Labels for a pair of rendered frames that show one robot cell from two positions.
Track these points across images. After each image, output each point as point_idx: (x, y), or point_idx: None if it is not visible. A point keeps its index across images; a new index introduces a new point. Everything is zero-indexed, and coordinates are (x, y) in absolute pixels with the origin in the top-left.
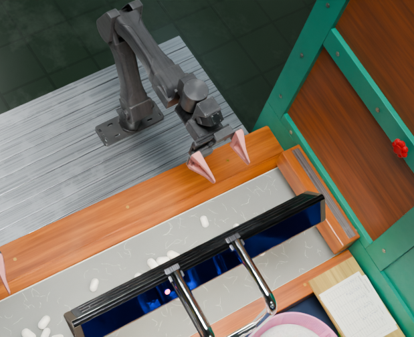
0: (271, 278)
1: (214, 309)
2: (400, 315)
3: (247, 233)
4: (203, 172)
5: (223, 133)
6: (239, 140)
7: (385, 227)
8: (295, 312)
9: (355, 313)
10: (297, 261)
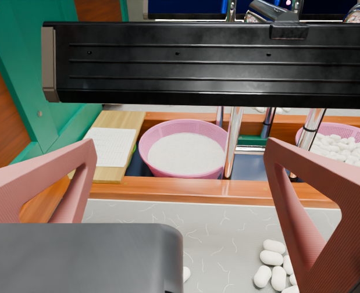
0: (148, 213)
1: (233, 217)
2: (82, 124)
3: (250, 24)
4: (295, 214)
5: (48, 263)
6: (17, 175)
7: (10, 103)
8: (156, 168)
9: (109, 145)
10: (105, 214)
